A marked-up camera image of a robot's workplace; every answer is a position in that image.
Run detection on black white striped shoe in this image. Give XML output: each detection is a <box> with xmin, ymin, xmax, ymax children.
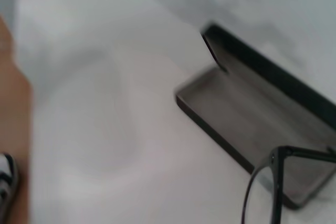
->
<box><xmin>0</xmin><ymin>152</ymin><xmax>19</xmax><ymax>224</ymax></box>

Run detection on black round glasses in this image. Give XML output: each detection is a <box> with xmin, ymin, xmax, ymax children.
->
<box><xmin>243</xmin><ymin>145</ymin><xmax>336</xmax><ymax>224</ymax></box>

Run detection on black glasses case grey lining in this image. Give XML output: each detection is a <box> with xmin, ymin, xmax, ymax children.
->
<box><xmin>175</xmin><ymin>22</ymin><xmax>336</xmax><ymax>210</ymax></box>

